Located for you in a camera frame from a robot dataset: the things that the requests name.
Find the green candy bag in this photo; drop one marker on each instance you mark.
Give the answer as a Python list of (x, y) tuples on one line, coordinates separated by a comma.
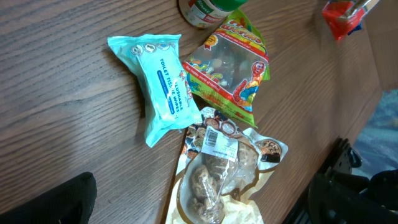
[(228, 68)]

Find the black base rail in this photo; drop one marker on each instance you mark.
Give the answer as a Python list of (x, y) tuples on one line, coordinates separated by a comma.
[(342, 158)]

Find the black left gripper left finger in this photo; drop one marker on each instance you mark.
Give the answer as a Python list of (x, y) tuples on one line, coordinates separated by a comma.
[(71, 202)]

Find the blue packet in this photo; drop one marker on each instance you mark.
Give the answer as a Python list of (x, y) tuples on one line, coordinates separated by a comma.
[(357, 28)]

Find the orange pasta packet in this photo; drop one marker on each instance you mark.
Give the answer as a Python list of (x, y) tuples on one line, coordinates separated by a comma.
[(343, 16)]

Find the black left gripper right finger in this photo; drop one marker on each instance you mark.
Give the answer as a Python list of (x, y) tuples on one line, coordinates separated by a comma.
[(344, 198)]

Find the teal wipes packet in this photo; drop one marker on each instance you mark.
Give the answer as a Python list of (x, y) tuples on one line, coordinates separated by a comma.
[(154, 60)]

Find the green capped bottle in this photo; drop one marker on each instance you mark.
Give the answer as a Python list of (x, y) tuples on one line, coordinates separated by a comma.
[(205, 13)]

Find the white brown cookie bag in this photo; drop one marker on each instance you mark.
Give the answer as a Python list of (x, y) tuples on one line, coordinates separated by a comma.
[(221, 166)]

